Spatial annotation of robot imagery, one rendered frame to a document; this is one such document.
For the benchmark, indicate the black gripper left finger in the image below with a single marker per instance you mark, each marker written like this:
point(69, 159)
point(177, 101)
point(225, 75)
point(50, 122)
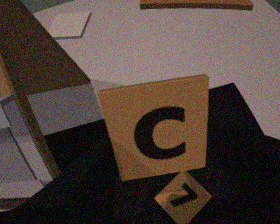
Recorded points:
point(79, 195)

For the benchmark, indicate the tan flat board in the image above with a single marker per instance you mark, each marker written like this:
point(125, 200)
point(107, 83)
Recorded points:
point(226, 4)

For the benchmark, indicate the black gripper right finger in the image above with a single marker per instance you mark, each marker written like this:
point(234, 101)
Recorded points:
point(252, 163)

